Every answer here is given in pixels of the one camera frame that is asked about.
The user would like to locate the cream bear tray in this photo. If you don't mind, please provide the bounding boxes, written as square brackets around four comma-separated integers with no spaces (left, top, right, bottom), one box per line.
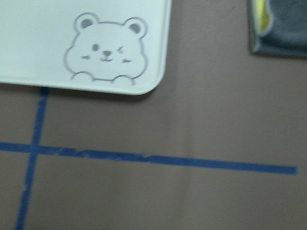
[0,0,172,95]

